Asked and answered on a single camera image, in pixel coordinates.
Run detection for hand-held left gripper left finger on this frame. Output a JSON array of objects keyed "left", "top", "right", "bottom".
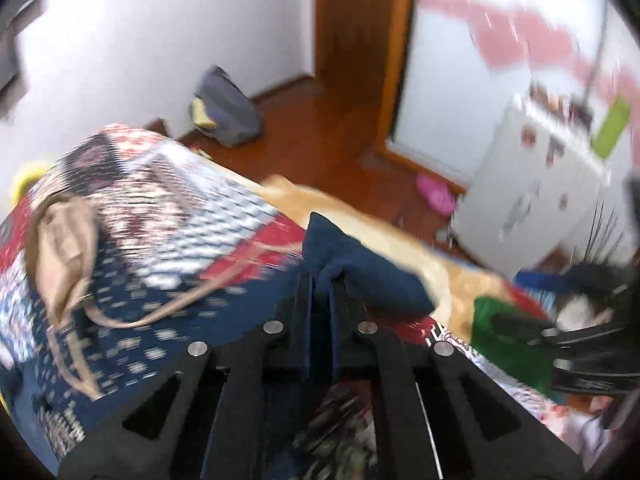
[{"left": 57, "top": 272, "right": 321, "bottom": 480}]

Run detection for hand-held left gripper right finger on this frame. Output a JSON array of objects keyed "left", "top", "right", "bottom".
[{"left": 330, "top": 277, "right": 586, "bottom": 480}]

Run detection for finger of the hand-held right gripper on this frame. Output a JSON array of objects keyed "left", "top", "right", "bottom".
[
  {"left": 550, "top": 355, "right": 640, "bottom": 397},
  {"left": 492, "top": 311, "right": 630, "bottom": 349}
]

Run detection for green cloth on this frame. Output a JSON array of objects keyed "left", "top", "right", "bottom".
[{"left": 471, "top": 297, "right": 557, "bottom": 397}]

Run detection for blue jeans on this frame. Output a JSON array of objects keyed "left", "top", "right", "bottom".
[{"left": 300, "top": 211, "right": 437, "bottom": 376}]

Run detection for black cloth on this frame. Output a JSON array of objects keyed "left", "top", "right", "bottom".
[{"left": 562, "top": 259, "right": 632, "bottom": 312}]

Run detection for tan bed sheet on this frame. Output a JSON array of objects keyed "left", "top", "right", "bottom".
[{"left": 262, "top": 175, "right": 516, "bottom": 346}]

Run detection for white cabinet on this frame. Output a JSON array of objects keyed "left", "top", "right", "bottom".
[{"left": 452, "top": 94, "right": 614, "bottom": 268}]

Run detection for pink slipper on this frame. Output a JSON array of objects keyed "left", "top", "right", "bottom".
[{"left": 416, "top": 174, "right": 459, "bottom": 216}]

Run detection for patchwork printed blanket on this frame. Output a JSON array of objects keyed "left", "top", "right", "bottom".
[{"left": 0, "top": 124, "right": 621, "bottom": 480}]

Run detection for green flat item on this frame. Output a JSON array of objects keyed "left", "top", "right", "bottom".
[{"left": 590, "top": 97, "right": 632, "bottom": 159}]

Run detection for grey bag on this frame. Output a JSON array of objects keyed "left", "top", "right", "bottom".
[{"left": 189, "top": 66, "right": 265, "bottom": 149}]

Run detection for tan cloth garment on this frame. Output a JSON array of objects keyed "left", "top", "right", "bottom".
[{"left": 24, "top": 194, "right": 306, "bottom": 401}]

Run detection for yellow item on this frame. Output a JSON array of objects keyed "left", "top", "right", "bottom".
[{"left": 11, "top": 160, "right": 49, "bottom": 202}]

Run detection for dark grey object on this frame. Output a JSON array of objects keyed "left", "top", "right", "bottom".
[{"left": 0, "top": 0, "right": 47, "bottom": 117}]

